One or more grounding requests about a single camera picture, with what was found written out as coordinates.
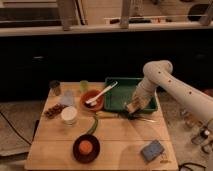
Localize blue sponge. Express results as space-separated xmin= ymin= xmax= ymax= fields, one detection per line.
xmin=140 ymin=140 xmax=165 ymax=162

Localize green plastic cup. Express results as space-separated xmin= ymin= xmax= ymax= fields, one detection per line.
xmin=79 ymin=80 xmax=88 ymax=93

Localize black plate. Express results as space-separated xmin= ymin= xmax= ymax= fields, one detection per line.
xmin=73 ymin=134 xmax=100 ymax=163

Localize black floor cable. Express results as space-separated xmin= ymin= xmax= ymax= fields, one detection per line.
xmin=0 ymin=111 xmax=33 ymax=146

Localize white spoon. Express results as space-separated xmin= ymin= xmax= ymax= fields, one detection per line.
xmin=85 ymin=81 xmax=118 ymax=106

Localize white paper cup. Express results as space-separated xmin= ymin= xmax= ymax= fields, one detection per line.
xmin=61 ymin=106 xmax=77 ymax=125

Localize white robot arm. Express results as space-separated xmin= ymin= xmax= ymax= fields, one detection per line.
xmin=132 ymin=60 xmax=213 ymax=124

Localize orange bowl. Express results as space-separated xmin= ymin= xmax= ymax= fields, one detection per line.
xmin=79 ymin=90 xmax=104 ymax=112

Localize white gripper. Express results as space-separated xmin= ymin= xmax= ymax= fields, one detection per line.
xmin=132 ymin=94 xmax=150 ymax=109

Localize black scissors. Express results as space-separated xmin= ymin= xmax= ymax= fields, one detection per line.
xmin=119 ymin=113 xmax=157 ymax=123

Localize dark metal cup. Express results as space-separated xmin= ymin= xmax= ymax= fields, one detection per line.
xmin=49 ymin=80 xmax=61 ymax=96

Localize brown felt eraser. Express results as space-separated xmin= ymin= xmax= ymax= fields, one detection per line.
xmin=126 ymin=103 xmax=140 ymax=114

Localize clear plastic cup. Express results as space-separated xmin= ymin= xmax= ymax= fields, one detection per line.
xmin=59 ymin=90 xmax=75 ymax=106

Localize orange round fruit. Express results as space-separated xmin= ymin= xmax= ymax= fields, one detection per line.
xmin=79 ymin=140 xmax=93 ymax=155

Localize yellow handled knife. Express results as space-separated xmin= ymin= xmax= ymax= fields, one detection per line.
xmin=96 ymin=111 xmax=119 ymax=118

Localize green plastic tray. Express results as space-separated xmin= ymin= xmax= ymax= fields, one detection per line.
xmin=103 ymin=77 xmax=159 ymax=113

